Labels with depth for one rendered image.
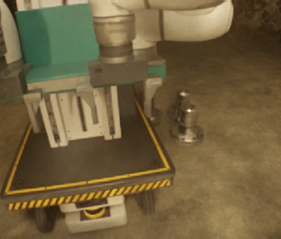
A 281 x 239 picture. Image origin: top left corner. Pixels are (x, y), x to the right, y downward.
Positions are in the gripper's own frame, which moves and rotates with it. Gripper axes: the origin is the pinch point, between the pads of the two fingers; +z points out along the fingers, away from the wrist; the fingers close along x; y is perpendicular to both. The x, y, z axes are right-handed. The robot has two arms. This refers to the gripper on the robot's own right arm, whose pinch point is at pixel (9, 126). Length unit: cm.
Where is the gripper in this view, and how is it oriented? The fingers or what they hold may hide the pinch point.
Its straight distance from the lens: 61.6
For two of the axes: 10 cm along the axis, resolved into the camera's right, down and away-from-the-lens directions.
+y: -2.1, -4.7, 8.6
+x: -9.8, 1.4, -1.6
